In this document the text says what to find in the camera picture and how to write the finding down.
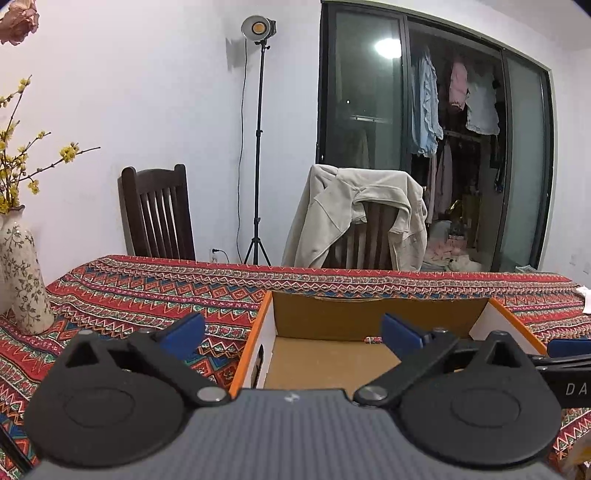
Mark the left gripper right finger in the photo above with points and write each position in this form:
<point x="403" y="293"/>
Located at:
<point x="422" y="354"/>

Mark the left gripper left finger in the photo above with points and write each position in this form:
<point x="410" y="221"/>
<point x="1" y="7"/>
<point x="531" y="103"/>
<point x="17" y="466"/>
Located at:
<point x="164" y="352"/>

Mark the patterned red tablecloth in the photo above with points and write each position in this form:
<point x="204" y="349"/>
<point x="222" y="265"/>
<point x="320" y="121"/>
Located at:
<point x="116" y="295"/>

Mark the white tissue paper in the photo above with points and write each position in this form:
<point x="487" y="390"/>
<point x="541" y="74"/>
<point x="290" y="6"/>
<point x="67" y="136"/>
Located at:
<point x="585" y="293"/>

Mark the orange cardboard box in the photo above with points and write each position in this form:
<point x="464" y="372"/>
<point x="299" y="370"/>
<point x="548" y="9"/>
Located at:
<point x="310" y="342"/>

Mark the chair with beige jacket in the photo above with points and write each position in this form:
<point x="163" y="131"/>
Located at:
<point x="365" y="245"/>

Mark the dark wooden chair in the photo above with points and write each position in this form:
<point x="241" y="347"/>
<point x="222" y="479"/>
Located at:
<point x="157" y="211"/>

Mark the white floral ceramic vase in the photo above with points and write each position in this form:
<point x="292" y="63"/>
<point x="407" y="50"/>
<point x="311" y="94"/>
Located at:
<point x="22" y="274"/>

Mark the beige jacket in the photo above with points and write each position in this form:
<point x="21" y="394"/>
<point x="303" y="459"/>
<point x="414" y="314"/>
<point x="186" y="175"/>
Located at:
<point x="332" y="201"/>

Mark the light blue hanging shirt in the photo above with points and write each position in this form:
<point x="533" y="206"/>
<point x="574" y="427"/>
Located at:
<point x="426" y="130"/>

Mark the dark framed glass door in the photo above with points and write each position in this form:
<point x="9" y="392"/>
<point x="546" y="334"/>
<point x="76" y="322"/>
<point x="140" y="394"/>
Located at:
<point x="488" y="197"/>

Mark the white hanging garment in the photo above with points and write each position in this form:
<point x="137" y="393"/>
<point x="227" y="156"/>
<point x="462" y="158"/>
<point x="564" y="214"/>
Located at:
<point x="482" y="116"/>

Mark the yellow flower branches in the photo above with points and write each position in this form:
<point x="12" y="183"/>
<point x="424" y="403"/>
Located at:
<point x="15" y="169"/>

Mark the pink hanging garment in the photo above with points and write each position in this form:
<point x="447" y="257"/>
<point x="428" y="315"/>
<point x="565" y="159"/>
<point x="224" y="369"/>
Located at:
<point x="458" y="89"/>

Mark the studio light on stand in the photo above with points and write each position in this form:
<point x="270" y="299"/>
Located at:
<point x="258" y="30"/>

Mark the dried pink roses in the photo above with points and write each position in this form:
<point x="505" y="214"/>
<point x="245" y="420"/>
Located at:
<point x="20" y="20"/>

